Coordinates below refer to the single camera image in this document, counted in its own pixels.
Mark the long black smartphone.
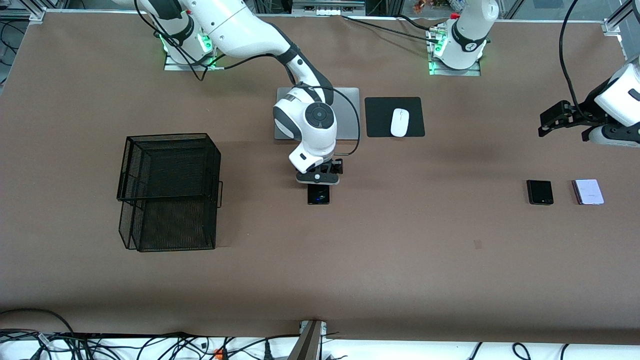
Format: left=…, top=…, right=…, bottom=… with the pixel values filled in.
left=307, top=183, right=331, bottom=206

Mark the black flip phone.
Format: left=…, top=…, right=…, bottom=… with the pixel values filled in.
left=526, top=179, right=555, bottom=206

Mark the lavender flip phone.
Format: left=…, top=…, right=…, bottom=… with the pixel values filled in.
left=572, top=179, right=605, bottom=206

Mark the silver closed laptop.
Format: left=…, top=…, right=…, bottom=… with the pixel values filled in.
left=274, top=87, right=362, bottom=141

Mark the black mouse pad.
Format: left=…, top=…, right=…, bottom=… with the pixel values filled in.
left=364, top=96, right=426, bottom=138

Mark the white computer mouse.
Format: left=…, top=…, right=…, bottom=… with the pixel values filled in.
left=390, top=108, right=410, bottom=138

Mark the silver power strip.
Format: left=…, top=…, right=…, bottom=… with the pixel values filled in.
left=292, top=0, right=367, bottom=17

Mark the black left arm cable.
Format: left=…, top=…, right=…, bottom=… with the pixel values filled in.
left=559, top=0, right=583, bottom=117

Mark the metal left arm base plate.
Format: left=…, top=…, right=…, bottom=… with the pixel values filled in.
left=429, top=30, right=482, bottom=77

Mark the thick black table cable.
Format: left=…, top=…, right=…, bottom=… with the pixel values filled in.
left=341, top=14, right=437, bottom=40

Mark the grey aluminium camera post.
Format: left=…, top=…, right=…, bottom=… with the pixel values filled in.
left=287, top=320, right=328, bottom=360

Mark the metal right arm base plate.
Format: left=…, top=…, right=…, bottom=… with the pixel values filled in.
left=164, top=25, right=217, bottom=72

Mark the black wire mesh basket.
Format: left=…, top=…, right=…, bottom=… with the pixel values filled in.
left=116, top=132, right=224, bottom=253

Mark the grey curved cable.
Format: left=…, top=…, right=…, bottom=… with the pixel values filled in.
left=0, top=308, right=76, bottom=337

